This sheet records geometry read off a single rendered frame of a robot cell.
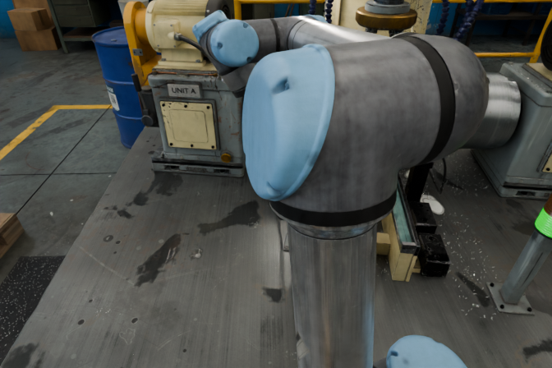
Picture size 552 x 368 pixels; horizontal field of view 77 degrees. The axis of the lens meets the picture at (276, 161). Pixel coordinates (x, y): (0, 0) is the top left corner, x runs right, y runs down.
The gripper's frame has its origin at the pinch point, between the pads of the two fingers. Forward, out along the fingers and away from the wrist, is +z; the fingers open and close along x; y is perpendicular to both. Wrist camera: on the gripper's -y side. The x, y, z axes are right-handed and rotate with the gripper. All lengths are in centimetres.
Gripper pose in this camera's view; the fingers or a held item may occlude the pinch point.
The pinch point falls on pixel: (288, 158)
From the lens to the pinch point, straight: 82.6
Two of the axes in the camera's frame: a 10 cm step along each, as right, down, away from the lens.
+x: -8.6, 3.5, 3.6
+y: 1.2, -5.5, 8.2
